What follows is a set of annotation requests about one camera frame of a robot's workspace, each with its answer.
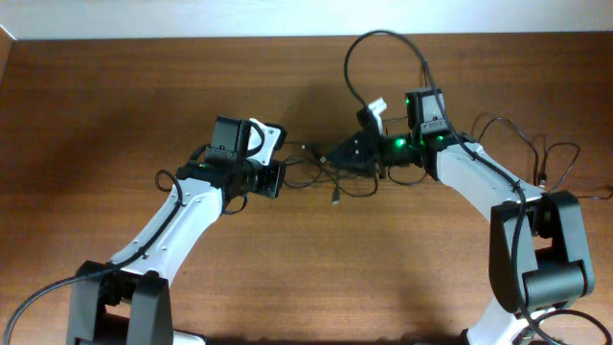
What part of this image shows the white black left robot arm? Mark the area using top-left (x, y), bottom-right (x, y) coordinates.
top-left (66, 116), bottom-right (286, 345)

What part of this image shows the thin black USB cable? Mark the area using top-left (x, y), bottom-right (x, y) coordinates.
top-left (471, 112), bottom-right (613, 201)

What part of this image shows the black blue-tipped USB cable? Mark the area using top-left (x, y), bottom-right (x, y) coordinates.
top-left (280, 141), bottom-right (380, 207)

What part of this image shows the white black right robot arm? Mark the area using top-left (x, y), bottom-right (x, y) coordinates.
top-left (325, 87), bottom-right (595, 344)

